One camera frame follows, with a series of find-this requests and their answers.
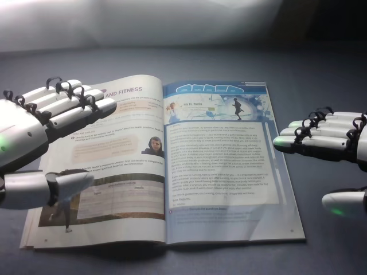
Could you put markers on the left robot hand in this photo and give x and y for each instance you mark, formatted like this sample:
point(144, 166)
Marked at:
point(25, 129)

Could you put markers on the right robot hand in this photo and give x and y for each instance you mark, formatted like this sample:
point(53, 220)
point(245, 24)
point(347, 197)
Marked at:
point(324, 137)

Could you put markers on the illustrated textbook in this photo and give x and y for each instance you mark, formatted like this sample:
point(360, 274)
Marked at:
point(218, 160)

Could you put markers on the white backdrop cloth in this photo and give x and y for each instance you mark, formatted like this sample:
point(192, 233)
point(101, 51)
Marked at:
point(172, 17)

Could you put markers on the grey table cloth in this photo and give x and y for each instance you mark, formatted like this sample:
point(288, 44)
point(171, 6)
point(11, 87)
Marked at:
point(183, 263)

